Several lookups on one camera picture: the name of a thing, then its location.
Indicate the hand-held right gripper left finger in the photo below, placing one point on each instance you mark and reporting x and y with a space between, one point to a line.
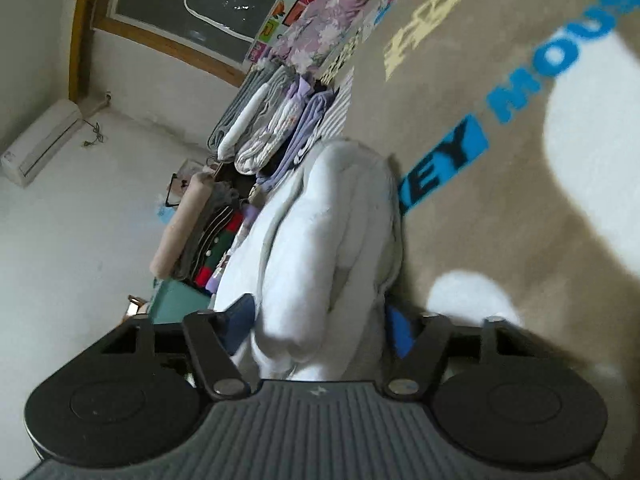
240 320

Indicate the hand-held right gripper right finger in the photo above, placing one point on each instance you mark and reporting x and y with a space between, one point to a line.
400 332

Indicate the white garment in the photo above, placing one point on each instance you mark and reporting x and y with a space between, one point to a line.
315 240

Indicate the stack of folded dark clothes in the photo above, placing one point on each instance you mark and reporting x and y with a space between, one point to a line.
200 240

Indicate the stack of folded pastel clothes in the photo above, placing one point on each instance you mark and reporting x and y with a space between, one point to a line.
270 125

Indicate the teal box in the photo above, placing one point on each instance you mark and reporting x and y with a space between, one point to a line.
175 305

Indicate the beige printed blanket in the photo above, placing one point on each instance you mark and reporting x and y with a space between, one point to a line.
500 200

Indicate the white air conditioner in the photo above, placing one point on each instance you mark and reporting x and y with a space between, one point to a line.
40 140

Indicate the purple floral sheet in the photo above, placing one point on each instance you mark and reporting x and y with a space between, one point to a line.
325 25

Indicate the wooden framed window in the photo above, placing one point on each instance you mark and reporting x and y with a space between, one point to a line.
150 0

